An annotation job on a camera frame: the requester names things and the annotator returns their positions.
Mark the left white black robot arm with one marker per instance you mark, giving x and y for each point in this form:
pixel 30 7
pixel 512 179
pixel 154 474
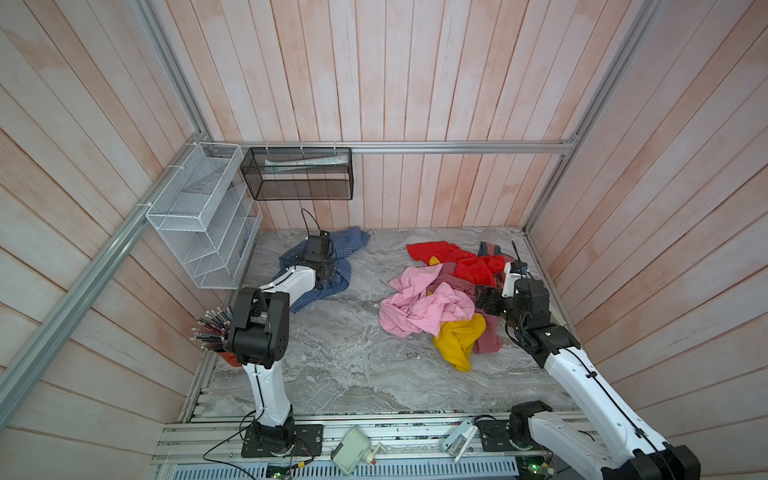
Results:
pixel 258 331

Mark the aluminium front rail frame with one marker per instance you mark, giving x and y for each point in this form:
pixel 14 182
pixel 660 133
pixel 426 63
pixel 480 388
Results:
pixel 211 448

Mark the red cloth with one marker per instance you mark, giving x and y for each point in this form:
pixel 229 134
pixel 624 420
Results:
pixel 479 270

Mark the black mesh basket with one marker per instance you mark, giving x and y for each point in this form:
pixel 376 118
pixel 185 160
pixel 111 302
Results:
pixel 299 173

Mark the mauve ribbed cloth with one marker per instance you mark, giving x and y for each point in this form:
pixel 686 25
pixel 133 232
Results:
pixel 489 341

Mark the blue checkered cloth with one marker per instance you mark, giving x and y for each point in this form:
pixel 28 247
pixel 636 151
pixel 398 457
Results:
pixel 344 244

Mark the white wire shelf rack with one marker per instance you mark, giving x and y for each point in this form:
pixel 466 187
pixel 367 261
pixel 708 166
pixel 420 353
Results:
pixel 206 219

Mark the small white device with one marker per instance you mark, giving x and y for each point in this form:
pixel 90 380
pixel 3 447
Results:
pixel 458 441

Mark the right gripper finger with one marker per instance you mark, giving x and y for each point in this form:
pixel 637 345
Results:
pixel 515 249
pixel 489 300

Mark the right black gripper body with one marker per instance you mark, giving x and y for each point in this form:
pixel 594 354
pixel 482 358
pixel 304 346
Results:
pixel 511 318

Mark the bundle of pens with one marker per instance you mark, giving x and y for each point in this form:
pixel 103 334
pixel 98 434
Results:
pixel 213 329

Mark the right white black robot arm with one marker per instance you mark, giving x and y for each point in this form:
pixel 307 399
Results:
pixel 627 447

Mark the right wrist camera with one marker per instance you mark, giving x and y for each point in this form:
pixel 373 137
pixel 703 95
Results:
pixel 513 271

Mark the dusty rose cloth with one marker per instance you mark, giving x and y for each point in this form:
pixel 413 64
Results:
pixel 490 249

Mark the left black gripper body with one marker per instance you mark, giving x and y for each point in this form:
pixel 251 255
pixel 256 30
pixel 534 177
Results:
pixel 330 270

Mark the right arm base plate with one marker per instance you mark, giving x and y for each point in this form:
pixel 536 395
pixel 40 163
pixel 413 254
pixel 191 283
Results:
pixel 495 436

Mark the green white box device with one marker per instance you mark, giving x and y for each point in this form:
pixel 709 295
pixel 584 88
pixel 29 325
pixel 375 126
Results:
pixel 355 447

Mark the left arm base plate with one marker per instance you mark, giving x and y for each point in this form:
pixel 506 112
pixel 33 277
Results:
pixel 266 442

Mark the light pink cloth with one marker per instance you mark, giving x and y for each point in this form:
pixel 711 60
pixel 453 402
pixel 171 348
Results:
pixel 412 309

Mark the yellow cloth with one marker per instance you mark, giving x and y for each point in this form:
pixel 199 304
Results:
pixel 455 330

